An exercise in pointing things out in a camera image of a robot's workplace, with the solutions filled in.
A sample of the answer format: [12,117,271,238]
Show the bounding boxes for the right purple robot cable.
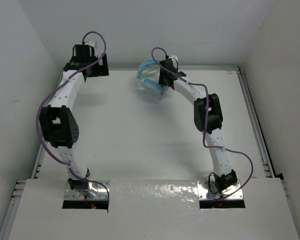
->
[151,47,255,201]

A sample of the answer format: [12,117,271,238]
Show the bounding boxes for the light blue headphones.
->
[136,59,168,100]

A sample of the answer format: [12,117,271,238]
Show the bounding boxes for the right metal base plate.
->
[197,180,244,201]

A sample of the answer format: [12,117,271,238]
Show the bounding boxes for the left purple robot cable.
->
[34,30,110,198]

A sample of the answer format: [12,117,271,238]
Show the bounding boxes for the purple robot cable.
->
[34,30,110,198]
[151,47,255,201]

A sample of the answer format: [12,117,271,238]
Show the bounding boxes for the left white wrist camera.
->
[84,40,98,52]

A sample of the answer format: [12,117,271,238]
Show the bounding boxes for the metal base plate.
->
[64,181,110,201]
[197,180,244,201]

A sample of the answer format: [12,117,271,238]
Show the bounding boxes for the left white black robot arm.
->
[38,40,109,192]

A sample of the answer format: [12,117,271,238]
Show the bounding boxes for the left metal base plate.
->
[64,181,110,201]

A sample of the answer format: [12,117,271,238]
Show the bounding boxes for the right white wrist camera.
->
[168,55,179,63]

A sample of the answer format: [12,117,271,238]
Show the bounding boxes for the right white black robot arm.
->
[159,58,238,194]

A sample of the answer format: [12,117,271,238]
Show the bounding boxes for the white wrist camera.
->
[168,55,179,63]
[84,40,98,52]

